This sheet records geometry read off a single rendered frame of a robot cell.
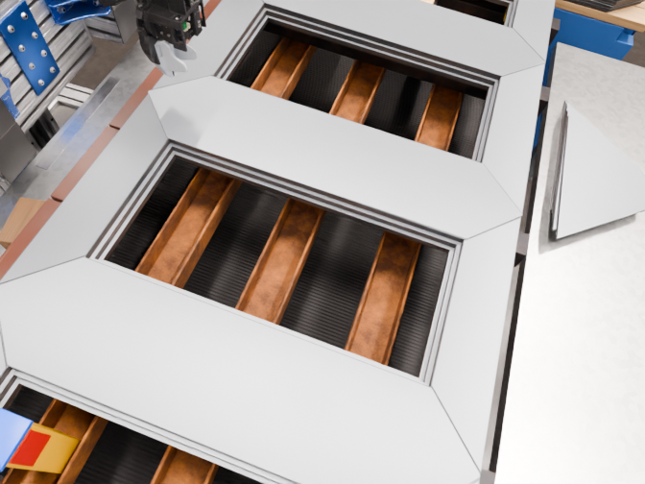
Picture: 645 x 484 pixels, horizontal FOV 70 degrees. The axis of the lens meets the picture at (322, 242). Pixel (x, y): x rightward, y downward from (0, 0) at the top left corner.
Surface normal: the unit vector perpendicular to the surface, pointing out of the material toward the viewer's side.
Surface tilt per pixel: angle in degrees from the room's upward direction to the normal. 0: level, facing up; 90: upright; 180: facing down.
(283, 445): 0
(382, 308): 0
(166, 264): 0
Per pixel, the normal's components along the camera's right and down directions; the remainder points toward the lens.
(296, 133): 0.09, -0.48
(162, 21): -0.33, 0.81
